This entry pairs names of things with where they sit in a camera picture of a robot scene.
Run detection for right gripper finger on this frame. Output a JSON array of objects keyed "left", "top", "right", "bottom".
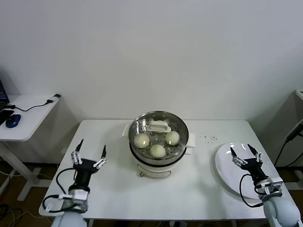
[
  {"left": 247, "top": 143, "right": 263, "bottom": 164},
  {"left": 230, "top": 146, "right": 247, "bottom": 167}
]

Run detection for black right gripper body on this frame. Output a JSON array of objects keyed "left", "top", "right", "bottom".
[{"left": 241, "top": 157, "right": 269, "bottom": 184}]

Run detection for large white plate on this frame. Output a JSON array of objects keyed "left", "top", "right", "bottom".
[{"left": 214, "top": 142, "right": 278, "bottom": 199}]

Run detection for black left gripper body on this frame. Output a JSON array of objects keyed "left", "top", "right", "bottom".
[{"left": 72, "top": 159, "right": 98, "bottom": 188}]

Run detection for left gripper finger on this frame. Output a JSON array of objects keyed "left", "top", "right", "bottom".
[
  {"left": 93, "top": 145, "right": 108, "bottom": 169},
  {"left": 71, "top": 139, "right": 85, "bottom": 165}
]

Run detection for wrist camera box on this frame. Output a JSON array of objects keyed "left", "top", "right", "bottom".
[
  {"left": 254, "top": 177, "right": 284, "bottom": 196},
  {"left": 59, "top": 191, "right": 89, "bottom": 213}
]

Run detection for white steamed baozi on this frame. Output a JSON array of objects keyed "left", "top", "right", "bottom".
[
  {"left": 149, "top": 144, "right": 166, "bottom": 159},
  {"left": 134, "top": 134, "right": 150, "bottom": 149},
  {"left": 165, "top": 131, "right": 180, "bottom": 146}
]

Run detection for blue computer mouse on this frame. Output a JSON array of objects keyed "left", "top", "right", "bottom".
[{"left": 5, "top": 113, "right": 21, "bottom": 128}]

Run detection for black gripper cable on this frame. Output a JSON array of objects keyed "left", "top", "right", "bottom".
[
  {"left": 42, "top": 168, "right": 79, "bottom": 213},
  {"left": 239, "top": 174, "right": 265, "bottom": 208}
]

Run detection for white side desk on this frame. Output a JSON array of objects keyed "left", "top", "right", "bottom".
[{"left": 0, "top": 94, "right": 62, "bottom": 201}]

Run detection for black desk cable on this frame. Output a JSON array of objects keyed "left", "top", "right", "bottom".
[{"left": 9, "top": 99, "right": 54, "bottom": 112}]

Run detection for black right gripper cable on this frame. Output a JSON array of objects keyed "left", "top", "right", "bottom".
[{"left": 239, "top": 174, "right": 265, "bottom": 208}]

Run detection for dark floor cables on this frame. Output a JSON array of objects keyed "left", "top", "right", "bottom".
[{"left": 0, "top": 202, "right": 41, "bottom": 227}]

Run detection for white electric cooker base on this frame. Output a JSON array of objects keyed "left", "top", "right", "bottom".
[{"left": 131, "top": 144, "right": 192, "bottom": 179}]

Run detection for black power cable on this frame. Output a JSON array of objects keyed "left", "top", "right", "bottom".
[{"left": 274, "top": 118, "right": 303, "bottom": 167}]

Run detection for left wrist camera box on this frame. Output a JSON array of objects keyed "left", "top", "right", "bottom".
[{"left": 59, "top": 191, "right": 89, "bottom": 213}]

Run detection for stainless steel steamer basket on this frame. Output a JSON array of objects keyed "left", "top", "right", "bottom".
[{"left": 122, "top": 110, "right": 196, "bottom": 165}]

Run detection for round glass pot lid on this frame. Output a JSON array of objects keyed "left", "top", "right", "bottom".
[{"left": 128, "top": 110, "right": 190, "bottom": 156}]

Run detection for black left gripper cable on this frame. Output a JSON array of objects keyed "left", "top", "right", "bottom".
[{"left": 42, "top": 168, "right": 79, "bottom": 213}]

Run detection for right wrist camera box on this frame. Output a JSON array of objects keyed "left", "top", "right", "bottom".
[{"left": 254, "top": 177, "right": 284, "bottom": 196}]

